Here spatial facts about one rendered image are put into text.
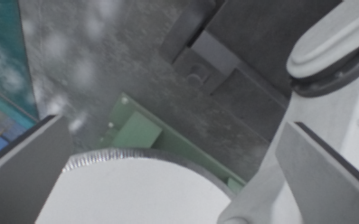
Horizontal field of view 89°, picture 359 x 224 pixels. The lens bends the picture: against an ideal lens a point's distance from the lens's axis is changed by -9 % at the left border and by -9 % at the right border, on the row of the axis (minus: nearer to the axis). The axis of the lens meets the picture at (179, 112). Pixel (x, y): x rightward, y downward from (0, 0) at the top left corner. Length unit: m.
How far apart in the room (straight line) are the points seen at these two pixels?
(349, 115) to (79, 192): 0.66
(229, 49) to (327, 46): 0.23
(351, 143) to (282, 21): 0.27
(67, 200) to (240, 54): 0.62
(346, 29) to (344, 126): 0.11
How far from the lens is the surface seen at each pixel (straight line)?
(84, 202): 0.70
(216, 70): 0.46
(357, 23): 0.30
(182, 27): 0.47
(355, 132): 0.26
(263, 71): 0.50
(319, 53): 0.30
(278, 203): 0.21
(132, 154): 0.75
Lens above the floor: 0.59
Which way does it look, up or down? 39 degrees down
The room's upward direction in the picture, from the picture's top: 151 degrees counter-clockwise
